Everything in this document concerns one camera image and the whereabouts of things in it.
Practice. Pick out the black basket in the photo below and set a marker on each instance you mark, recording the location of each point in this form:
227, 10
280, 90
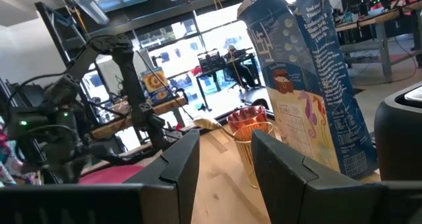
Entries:
211, 61

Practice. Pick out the grey-legged wooden table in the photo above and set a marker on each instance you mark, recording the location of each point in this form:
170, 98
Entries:
379, 18

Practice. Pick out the wooden workbench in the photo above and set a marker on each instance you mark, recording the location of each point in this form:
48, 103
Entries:
165, 107

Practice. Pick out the pink plate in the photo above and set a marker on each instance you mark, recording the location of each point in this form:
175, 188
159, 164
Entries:
112, 175

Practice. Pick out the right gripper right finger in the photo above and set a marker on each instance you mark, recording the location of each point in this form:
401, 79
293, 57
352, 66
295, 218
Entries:
290, 191

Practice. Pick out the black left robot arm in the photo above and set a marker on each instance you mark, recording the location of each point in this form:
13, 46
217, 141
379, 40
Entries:
128, 72

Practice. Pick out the yellow and blue box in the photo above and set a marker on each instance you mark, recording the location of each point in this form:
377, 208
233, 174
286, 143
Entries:
155, 84

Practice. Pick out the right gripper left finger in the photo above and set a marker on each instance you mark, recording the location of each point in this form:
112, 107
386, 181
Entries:
171, 184

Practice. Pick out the colourful patterned cloth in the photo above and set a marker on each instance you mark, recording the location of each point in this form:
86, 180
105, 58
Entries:
6, 158

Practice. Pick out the blue cereal box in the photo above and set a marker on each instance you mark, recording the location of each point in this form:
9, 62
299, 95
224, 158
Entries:
296, 69

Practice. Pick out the person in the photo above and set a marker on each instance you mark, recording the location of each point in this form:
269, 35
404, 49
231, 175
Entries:
242, 69

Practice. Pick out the orange faceted glass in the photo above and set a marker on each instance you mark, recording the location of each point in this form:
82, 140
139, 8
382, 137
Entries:
247, 116

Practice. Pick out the black toaster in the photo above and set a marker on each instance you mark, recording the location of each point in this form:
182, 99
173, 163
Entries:
399, 141

